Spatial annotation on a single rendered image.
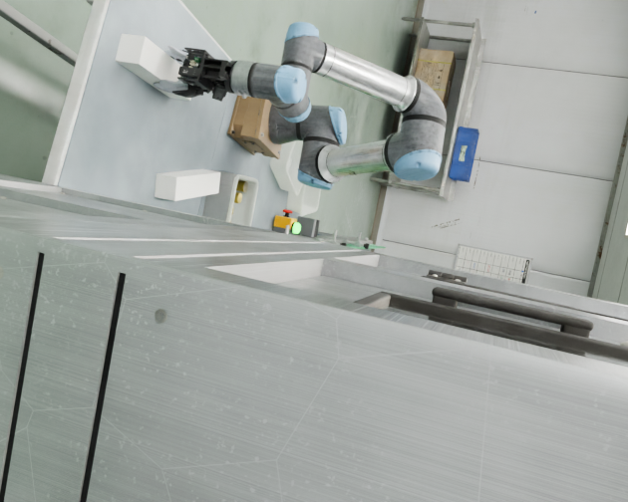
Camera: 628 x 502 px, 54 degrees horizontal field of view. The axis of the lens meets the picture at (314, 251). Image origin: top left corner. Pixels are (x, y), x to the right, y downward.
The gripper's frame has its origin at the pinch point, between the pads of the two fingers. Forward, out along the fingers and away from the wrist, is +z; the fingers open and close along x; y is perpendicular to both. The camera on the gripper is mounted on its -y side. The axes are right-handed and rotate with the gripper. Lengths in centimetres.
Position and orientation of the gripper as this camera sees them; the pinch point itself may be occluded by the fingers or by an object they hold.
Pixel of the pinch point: (162, 70)
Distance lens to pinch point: 153.2
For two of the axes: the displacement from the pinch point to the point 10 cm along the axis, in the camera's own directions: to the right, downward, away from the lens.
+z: -9.4, -2.0, 2.8
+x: -2.2, 9.7, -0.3
